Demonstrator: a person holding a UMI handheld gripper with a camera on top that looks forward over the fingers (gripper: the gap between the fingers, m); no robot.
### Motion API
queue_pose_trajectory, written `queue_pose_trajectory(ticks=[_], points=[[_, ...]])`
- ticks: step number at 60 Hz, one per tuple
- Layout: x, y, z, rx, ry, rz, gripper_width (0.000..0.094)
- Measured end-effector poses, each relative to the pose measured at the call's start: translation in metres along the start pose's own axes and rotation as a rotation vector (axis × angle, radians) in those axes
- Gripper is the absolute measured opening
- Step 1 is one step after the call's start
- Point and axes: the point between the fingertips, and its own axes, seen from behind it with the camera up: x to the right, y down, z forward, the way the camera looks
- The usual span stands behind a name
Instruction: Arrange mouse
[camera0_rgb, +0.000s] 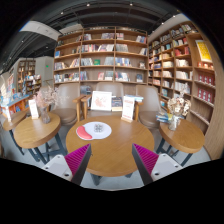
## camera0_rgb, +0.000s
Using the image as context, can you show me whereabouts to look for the small distant wooden bookshelf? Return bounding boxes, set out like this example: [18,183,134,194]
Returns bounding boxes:
[16,59,44,96]

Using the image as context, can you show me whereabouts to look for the wide wooden bookshelf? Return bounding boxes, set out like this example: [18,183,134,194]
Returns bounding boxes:
[53,26,149,94]

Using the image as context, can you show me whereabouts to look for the stack of colourful books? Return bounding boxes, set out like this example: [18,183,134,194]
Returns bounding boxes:
[155,112,172,124]

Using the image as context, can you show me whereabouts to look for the glass vase with dried flowers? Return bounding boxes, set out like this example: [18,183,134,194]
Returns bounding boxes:
[166,93,192,132]
[33,85,60,125]

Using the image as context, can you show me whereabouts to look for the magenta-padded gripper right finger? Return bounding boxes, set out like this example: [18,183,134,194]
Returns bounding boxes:
[131,143,184,186]

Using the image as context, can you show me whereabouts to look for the round wooden side table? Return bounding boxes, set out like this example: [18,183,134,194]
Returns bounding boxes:
[13,111,68,164]
[1,108,29,156]
[155,118,206,167]

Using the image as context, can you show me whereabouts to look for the blue and white book stack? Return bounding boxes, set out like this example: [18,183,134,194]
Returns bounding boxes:
[128,94,145,103]

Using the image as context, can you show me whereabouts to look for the ceiling spotlights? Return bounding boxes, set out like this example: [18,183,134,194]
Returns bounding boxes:
[59,2,166,18]

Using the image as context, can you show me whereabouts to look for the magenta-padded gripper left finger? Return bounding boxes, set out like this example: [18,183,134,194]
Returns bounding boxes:
[41,143,92,186]

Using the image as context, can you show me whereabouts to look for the dark book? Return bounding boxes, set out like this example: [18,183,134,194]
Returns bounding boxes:
[111,96,124,112]

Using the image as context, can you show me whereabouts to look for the small white sign stand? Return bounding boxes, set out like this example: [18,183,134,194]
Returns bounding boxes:
[28,98,40,120]

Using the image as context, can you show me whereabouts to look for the transparent computer mouse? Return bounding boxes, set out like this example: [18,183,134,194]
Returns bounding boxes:
[93,123,104,134]

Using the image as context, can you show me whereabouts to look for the curved wooden bookshelf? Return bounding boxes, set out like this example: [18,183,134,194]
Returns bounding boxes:
[147,21,224,161]

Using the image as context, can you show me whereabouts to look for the white framed picture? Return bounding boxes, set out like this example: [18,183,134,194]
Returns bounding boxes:
[90,90,113,112]

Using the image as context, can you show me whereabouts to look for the orange book display table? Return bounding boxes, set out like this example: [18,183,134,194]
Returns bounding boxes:
[0,74,34,123]

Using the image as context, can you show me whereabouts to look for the white and red table sign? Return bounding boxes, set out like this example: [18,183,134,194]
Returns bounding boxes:
[120,95,136,123]

